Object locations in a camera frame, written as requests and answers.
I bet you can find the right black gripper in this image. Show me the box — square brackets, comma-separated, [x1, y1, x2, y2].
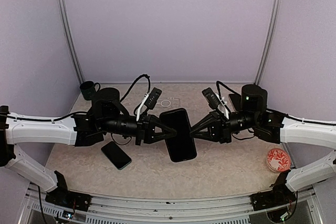
[189, 110, 259, 144]

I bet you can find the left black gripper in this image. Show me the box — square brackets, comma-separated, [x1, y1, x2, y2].
[100, 111, 177, 145]

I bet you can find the black phone case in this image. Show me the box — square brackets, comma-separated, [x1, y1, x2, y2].
[159, 108, 197, 163]

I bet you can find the blue smartphone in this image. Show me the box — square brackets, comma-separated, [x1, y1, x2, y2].
[228, 93, 241, 111]

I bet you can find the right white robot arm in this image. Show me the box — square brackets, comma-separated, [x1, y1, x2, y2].
[190, 84, 335, 205]

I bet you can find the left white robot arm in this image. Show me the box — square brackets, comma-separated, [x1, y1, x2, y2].
[1, 88, 176, 206]

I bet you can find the teal-edged smartphone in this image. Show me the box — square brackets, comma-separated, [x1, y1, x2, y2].
[101, 141, 132, 170]

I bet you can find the red white patterned bowl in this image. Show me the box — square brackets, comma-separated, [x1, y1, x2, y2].
[266, 148, 291, 173]

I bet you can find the dark green mug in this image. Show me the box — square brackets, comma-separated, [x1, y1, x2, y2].
[79, 81, 101, 101]

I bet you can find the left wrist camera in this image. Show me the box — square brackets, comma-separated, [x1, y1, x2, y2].
[136, 87, 162, 121]

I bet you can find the clear camera-cutout phone case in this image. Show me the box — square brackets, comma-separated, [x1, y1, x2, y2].
[156, 97, 181, 109]

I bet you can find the front aluminium rail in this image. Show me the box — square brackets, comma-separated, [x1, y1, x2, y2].
[16, 184, 325, 223]

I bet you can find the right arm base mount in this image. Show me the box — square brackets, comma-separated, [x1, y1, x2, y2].
[250, 170, 298, 211]

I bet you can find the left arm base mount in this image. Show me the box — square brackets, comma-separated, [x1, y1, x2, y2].
[45, 171, 92, 212]

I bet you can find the right aluminium frame post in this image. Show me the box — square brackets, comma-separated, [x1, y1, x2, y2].
[254, 0, 281, 85]

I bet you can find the aluminium frame post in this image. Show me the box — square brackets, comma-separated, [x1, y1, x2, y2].
[57, 0, 84, 84]
[254, 0, 281, 85]

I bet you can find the left aluminium frame post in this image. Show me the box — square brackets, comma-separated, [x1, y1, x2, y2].
[57, 0, 84, 84]

